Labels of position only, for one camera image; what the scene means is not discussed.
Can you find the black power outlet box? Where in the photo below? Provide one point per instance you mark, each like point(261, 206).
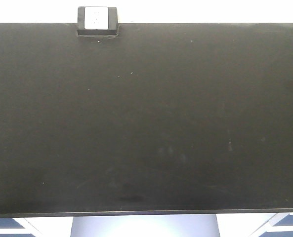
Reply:
point(97, 21)

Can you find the blue cabinet left of kneehole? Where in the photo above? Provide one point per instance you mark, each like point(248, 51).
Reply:
point(36, 227)

